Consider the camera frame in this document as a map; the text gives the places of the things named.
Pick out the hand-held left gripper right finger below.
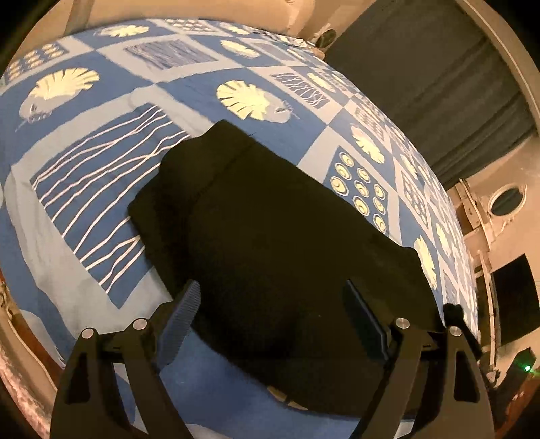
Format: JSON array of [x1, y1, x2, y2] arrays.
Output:
[[342, 279, 495, 439]]

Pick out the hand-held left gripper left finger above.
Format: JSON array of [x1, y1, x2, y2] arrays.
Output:
[[50, 279, 201, 439]]

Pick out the black pants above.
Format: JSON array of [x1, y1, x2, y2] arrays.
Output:
[[127, 119, 482, 416]]

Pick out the cream television stand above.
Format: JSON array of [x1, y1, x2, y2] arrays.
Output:
[[472, 249, 504, 369]]

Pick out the black television screen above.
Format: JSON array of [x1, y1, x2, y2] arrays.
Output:
[[491, 253, 540, 344]]

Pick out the cream dressing table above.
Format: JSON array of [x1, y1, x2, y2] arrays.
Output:
[[447, 177, 501, 254]]

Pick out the dark device with green light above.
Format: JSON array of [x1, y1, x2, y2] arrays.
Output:
[[493, 347, 540, 425]]

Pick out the blue patterned bedsheet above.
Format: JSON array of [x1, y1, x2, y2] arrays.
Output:
[[0, 17, 482, 439]]

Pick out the oval vanity mirror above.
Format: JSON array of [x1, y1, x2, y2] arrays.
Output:
[[488, 183, 529, 219]]

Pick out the dark curtain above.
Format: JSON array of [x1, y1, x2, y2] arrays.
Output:
[[325, 0, 537, 191]]

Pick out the cream tufted headboard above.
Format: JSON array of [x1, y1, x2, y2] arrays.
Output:
[[63, 0, 317, 41]]

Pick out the cream bed frame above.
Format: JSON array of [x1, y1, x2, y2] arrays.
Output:
[[0, 270, 60, 427]]

